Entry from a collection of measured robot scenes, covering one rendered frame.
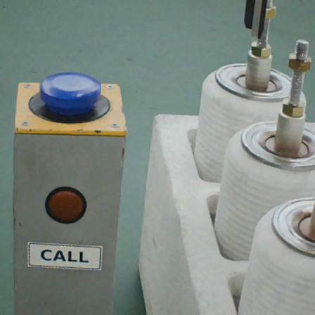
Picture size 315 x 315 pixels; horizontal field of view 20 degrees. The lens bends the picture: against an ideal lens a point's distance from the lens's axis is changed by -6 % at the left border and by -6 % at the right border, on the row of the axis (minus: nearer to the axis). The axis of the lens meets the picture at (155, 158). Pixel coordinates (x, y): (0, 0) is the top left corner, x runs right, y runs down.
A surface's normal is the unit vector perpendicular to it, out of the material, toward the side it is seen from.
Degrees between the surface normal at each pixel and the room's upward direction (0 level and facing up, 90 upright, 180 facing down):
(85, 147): 90
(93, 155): 90
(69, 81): 0
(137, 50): 0
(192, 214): 0
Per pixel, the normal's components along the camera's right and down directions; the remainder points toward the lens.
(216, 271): 0.10, -0.87
